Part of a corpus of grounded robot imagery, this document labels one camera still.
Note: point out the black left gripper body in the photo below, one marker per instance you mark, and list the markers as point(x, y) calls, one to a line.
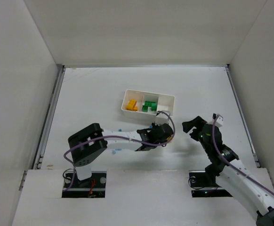
point(152, 133)

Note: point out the white three-compartment plastic container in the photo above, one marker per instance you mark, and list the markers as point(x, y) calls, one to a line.
point(141, 105)

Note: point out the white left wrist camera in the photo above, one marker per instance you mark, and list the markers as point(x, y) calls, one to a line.
point(162, 118)

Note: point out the small green lego brick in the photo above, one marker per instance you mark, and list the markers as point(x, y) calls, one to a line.
point(144, 108)

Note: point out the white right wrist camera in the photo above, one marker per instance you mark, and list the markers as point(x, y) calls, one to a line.
point(218, 120)

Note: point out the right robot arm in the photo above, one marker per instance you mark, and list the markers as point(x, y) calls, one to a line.
point(228, 171)

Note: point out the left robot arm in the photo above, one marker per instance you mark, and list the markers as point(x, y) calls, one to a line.
point(90, 142)

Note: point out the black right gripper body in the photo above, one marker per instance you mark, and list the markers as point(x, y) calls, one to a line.
point(197, 130)

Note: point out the yellow curved lego brick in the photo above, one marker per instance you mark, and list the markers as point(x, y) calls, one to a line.
point(131, 104)

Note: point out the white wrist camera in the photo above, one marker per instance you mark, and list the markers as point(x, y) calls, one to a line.
point(218, 120)
point(162, 118)

